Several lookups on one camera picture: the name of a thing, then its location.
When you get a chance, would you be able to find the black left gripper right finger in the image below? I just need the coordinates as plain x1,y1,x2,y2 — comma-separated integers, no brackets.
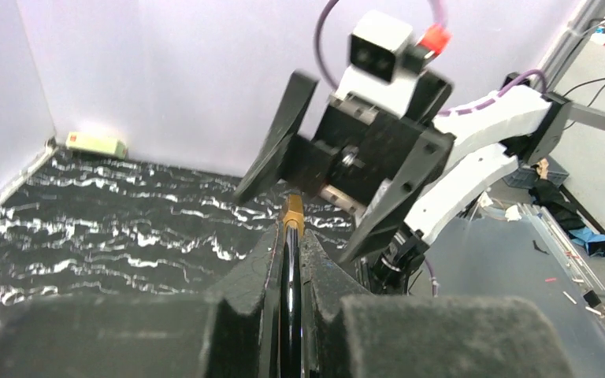
300,232,573,377

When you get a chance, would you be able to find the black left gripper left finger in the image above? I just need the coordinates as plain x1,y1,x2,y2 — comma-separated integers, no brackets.
0,225,284,377

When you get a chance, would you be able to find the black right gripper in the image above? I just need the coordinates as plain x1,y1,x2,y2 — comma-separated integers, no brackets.
234,70,455,263

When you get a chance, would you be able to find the large brass padlock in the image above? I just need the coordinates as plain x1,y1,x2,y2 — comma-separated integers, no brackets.
279,195,304,377

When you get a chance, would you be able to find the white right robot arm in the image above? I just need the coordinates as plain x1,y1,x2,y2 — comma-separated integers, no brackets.
234,66,572,294

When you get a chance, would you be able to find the pale green eraser box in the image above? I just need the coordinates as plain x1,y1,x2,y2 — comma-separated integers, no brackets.
65,132,128,159

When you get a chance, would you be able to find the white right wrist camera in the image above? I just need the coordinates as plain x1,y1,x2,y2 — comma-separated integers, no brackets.
332,8,453,120

